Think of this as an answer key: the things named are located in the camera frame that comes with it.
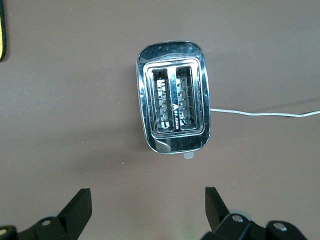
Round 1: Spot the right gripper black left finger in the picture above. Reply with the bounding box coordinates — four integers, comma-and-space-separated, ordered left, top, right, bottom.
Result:
0, 188, 93, 240

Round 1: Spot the chrome two-slot toaster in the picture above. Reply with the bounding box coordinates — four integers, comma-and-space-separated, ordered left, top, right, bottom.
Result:
135, 40, 212, 160

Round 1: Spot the yellow quilted oven mitt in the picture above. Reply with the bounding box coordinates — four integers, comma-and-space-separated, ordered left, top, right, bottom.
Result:
0, 0, 7, 63

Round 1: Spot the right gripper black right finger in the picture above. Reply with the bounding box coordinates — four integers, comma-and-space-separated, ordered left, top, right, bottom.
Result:
199, 186, 307, 240

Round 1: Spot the white toaster power cord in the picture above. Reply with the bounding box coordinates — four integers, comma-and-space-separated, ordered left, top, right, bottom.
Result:
209, 107, 320, 118

